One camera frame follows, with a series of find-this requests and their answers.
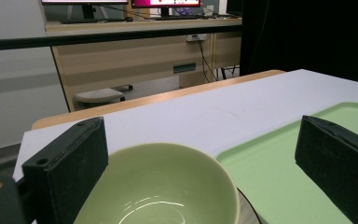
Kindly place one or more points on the green ceramic bowl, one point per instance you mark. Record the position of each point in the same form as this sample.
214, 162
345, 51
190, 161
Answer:
167, 186

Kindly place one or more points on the wooden office desk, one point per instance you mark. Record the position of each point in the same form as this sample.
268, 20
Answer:
130, 62

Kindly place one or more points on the light green plastic tray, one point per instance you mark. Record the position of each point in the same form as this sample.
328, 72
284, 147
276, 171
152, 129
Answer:
279, 174

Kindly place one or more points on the white wall socket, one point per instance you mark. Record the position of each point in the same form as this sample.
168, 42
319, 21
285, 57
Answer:
196, 37

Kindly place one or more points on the black horizontal metal rail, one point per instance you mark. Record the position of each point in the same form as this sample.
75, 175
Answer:
105, 36

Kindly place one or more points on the computer monitor with pink screen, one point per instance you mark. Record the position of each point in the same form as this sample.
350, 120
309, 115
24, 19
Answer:
166, 3

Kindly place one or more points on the white table mat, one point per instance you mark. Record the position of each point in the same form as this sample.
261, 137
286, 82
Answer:
217, 115

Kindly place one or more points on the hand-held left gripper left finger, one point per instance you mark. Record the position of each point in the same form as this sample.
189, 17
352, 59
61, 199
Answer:
65, 174

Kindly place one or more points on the grey round stool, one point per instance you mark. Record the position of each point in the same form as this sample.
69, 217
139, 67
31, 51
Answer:
99, 95

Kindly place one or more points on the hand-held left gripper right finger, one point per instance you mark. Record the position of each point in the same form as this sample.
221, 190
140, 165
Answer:
338, 161

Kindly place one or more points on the black curtain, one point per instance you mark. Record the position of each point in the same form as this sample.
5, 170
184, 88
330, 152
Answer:
307, 34

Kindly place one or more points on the black keyboard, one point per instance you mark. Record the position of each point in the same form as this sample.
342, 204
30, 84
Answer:
91, 20

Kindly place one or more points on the computer monitor with white screen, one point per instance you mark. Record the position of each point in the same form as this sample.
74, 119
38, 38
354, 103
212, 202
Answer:
84, 3

